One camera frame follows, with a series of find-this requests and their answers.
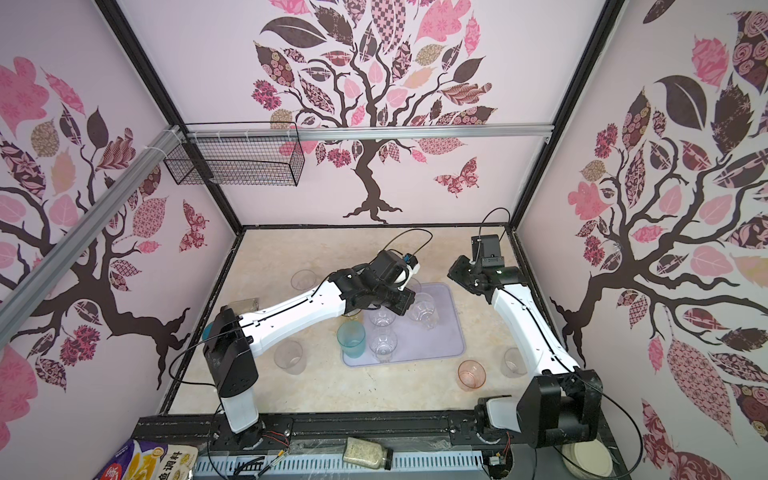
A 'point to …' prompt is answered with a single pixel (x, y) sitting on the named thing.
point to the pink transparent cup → (471, 375)
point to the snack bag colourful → (150, 460)
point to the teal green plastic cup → (351, 336)
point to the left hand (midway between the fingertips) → (410, 302)
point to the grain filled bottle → (367, 454)
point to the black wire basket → (242, 153)
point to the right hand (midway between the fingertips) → (456, 267)
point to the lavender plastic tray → (414, 342)
